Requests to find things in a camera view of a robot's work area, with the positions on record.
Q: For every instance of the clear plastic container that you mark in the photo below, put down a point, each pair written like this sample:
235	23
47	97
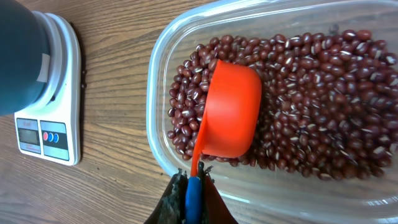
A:
347	201

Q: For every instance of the blue plastic bowl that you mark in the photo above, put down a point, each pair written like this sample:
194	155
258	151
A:
25	56

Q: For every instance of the red adzuki beans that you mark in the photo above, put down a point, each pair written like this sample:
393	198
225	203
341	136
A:
329	102

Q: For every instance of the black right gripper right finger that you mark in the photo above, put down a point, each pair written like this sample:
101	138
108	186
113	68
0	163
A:
214	209

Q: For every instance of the red scoop with blue handle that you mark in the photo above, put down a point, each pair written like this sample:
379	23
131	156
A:
228	124

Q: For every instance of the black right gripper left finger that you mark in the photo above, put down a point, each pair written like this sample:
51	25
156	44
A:
171	206

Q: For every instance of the white digital kitchen scale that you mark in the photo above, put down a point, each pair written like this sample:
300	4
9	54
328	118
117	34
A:
50	127

